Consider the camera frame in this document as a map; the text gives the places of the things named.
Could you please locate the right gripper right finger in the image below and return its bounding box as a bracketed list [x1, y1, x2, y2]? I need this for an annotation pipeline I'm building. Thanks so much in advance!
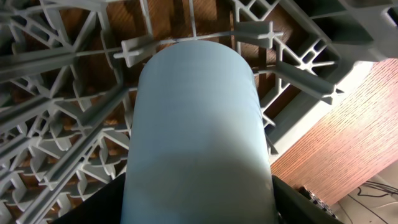
[272, 175, 341, 224]

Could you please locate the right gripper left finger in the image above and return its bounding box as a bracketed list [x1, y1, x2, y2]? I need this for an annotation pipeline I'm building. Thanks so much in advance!
[52, 174, 126, 224]

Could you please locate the grey dishwasher rack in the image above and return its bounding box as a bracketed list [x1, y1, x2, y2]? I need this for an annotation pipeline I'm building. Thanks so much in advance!
[1, 0, 397, 223]

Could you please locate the blue cup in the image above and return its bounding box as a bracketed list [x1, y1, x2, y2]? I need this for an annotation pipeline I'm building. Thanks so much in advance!
[121, 40, 277, 223]

